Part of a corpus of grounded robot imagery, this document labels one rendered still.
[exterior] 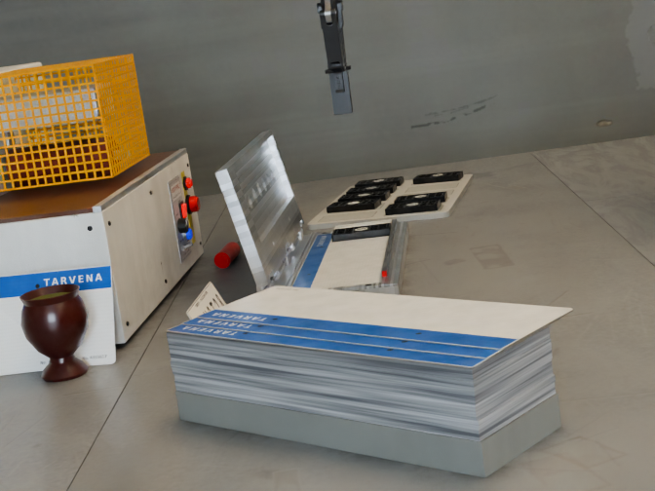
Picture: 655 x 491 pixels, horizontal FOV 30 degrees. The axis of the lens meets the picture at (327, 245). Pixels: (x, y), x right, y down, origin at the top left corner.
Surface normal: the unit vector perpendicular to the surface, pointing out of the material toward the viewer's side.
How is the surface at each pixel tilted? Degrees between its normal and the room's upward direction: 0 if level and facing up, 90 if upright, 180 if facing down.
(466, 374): 90
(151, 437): 0
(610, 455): 0
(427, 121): 90
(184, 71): 90
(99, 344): 69
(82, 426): 0
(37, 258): 90
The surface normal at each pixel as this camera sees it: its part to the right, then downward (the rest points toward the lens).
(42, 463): -0.14, -0.97
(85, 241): -0.09, 0.22
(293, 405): -0.65, 0.24
